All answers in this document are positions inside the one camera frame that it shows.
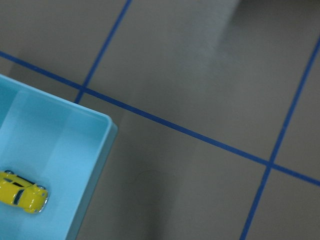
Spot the yellow beetle toy car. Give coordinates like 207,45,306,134
0,170,49,214

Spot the light blue plastic bin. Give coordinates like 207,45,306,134
0,75,118,240

